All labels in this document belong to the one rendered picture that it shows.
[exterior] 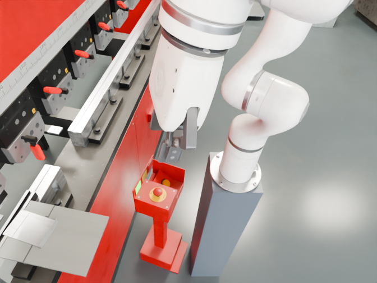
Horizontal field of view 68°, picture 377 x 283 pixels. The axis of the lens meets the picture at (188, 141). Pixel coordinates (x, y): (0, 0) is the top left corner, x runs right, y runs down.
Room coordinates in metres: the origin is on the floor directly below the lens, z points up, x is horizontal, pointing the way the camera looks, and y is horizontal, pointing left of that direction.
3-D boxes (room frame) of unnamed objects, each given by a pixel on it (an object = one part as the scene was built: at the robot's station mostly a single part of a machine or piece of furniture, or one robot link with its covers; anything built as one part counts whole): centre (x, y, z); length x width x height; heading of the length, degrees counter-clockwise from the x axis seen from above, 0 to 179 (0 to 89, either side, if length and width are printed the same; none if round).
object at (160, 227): (0.66, 0.10, 0.39); 0.06 x 0.06 x 0.54; 76
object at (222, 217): (0.61, -0.18, 0.50); 0.18 x 0.18 x 1.00; 6
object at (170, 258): (0.65, 0.07, 0.06); 0.25 x 0.20 x 0.12; 76
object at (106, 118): (0.92, 0.39, 0.89); 0.30 x 0.05 x 0.03; 174
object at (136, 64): (1.32, 0.35, 0.89); 0.30 x 0.05 x 0.03; 174
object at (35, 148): (0.47, 0.43, 1.20); 0.04 x 0.02 x 0.10; 84
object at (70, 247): (0.31, 0.36, 1.00); 0.26 x 0.18 x 0.01; 84
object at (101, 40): (1.10, 0.43, 1.26); 0.15 x 0.09 x 0.17; 174
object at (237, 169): (0.61, -0.18, 1.09); 0.19 x 0.19 x 0.18
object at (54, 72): (0.70, 0.47, 1.26); 0.15 x 0.09 x 0.17; 174
